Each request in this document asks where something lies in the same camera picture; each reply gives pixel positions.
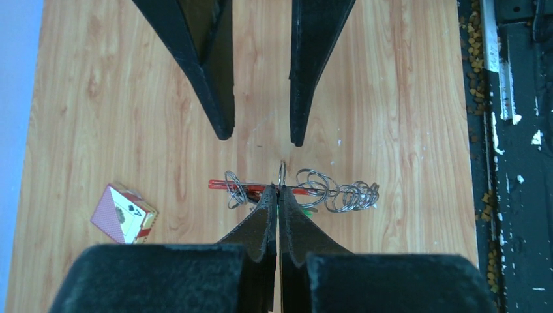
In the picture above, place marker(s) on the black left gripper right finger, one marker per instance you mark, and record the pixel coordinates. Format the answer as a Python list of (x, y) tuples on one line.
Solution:
[(319, 275)]

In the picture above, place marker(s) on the green tag key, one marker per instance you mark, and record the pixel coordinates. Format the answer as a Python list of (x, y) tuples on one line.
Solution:
[(308, 212)]

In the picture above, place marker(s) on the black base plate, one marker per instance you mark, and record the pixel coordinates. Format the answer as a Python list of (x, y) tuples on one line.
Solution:
[(506, 49)]

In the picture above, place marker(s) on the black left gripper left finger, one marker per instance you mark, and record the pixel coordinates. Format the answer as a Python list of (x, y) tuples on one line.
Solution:
[(234, 274)]

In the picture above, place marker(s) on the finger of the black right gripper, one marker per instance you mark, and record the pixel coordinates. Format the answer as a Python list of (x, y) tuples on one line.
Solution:
[(315, 28), (199, 36)]

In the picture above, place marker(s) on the playing card box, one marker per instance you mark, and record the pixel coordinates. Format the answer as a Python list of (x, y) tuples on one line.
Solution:
[(123, 215)]

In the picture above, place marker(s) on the metal key organizer red handle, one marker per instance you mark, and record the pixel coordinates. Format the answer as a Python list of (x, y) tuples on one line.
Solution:
[(319, 188)]

